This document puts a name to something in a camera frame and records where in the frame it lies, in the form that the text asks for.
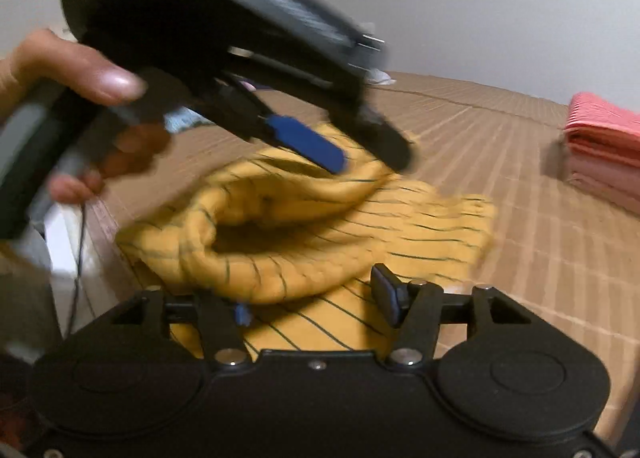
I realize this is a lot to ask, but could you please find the white grey navy garment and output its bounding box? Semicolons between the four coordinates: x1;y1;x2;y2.
366;68;396;86

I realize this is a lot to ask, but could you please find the pink folded garment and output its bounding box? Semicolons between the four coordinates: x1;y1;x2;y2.
565;149;639;215

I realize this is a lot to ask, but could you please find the red striped folded garment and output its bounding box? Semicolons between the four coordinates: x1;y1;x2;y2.
563;92;639;166

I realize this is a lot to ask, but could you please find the light blue knit garment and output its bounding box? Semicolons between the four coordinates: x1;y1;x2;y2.
164;107;213;134

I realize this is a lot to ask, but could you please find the bamboo bed mat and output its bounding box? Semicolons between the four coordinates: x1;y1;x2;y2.
100;74;639;441

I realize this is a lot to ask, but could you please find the yellow striped shirt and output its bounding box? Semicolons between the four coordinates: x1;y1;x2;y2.
116;125;496;355

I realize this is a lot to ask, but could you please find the person's left hand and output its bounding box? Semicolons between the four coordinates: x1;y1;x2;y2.
0;28;174;205

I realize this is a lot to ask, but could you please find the white bed frame edge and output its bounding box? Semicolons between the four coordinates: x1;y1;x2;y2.
43;201;138;334

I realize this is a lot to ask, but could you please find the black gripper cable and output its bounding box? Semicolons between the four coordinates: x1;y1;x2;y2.
64;202;89;339

